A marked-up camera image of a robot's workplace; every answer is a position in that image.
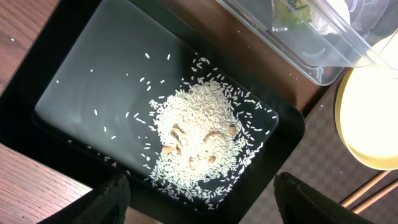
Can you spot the black plastic tray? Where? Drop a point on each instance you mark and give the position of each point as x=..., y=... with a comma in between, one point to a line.
x=79, y=103

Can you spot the pile of rice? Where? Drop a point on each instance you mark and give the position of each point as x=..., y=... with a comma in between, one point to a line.
x=192, y=134

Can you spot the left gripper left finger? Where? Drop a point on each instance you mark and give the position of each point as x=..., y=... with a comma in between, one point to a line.
x=105, y=204

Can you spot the yellow plate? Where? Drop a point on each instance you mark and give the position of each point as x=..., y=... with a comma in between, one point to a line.
x=366, y=109

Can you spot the clear plastic bin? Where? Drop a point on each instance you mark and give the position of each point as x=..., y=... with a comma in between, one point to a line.
x=321, y=57

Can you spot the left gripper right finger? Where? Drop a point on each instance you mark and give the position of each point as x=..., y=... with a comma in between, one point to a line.
x=299, y=203

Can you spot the white tissue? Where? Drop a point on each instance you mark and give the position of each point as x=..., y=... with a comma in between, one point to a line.
x=327, y=15

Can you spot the wooden chopstick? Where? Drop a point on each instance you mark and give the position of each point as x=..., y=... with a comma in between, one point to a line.
x=374, y=198
x=364, y=188

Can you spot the green orange snack wrapper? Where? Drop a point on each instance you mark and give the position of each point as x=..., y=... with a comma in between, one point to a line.
x=290, y=14

